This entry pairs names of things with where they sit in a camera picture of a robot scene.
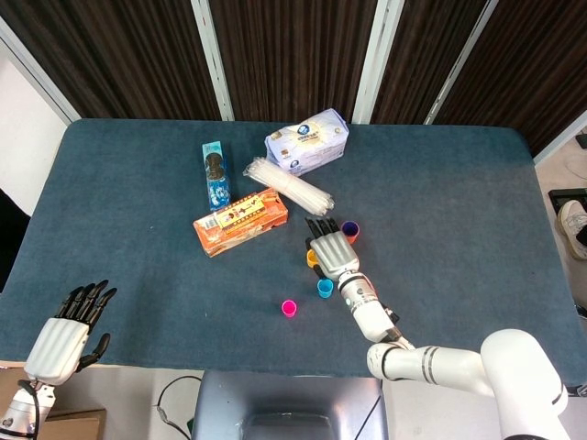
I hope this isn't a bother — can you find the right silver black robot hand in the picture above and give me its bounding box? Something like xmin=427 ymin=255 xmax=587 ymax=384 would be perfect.
xmin=304 ymin=217 xmax=361 ymax=282

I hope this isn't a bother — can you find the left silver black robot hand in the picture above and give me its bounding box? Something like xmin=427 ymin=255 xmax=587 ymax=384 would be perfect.
xmin=24 ymin=279 xmax=118 ymax=386

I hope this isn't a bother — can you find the clear plastic straw bundle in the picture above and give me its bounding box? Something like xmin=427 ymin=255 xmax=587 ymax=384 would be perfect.
xmin=242 ymin=156 xmax=336 ymax=217

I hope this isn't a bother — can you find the brown cardboard box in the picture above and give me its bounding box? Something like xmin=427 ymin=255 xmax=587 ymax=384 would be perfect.
xmin=0 ymin=365 xmax=108 ymax=440

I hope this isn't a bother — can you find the orange snack carton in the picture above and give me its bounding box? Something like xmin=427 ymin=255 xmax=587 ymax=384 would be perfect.
xmin=192 ymin=187 xmax=291 ymax=259

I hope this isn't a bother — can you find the pale purple tissue pack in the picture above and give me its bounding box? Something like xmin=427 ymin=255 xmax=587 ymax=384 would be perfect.
xmin=263 ymin=107 xmax=350 ymax=178

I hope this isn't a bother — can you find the black flat object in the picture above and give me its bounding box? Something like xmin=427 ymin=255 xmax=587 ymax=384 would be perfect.
xmin=0 ymin=186 xmax=32 ymax=294

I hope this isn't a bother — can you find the teal table cloth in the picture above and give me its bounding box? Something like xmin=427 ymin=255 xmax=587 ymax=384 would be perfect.
xmin=0 ymin=117 xmax=581 ymax=387

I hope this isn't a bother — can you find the blue cookie package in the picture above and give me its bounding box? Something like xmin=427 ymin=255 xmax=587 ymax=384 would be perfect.
xmin=201 ymin=140 xmax=232 ymax=213

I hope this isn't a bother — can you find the grey robot torso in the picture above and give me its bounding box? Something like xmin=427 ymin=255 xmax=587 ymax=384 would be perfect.
xmin=189 ymin=369 xmax=389 ymax=440

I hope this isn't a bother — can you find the dark brown slatted panel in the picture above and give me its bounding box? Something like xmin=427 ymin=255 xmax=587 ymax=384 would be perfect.
xmin=0 ymin=0 xmax=221 ymax=121
xmin=433 ymin=0 xmax=587 ymax=157
xmin=370 ymin=0 xmax=487 ymax=125
xmin=208 ymin=0 xmax=380 ymax=124

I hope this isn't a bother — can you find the black crate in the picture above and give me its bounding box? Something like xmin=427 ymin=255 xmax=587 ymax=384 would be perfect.
xmin=548 ymin=186 xmax=587 ymax=213

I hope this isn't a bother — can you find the white sneaker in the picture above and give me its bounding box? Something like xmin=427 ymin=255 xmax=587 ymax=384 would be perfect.
xmin=555 ymin=198 xmax=587 ymax=260

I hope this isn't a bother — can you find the black green cable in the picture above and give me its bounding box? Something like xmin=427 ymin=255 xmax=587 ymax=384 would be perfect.
xmin=155 ymin=375 xmax=204 ymax=437

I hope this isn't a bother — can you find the white frame post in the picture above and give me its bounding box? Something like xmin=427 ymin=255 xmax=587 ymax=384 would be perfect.
xmin=351 ymin=0 xmax=404 ymax=125
xmin=190 ymin=0 xmax=236 ymax=122
xmin=424 ymin=0 xmax=499 ymax=126
xmin=0 ymin=17 xmax=82 ymax=124
xmin=533 ymin=107 xmax=587 ymax=165

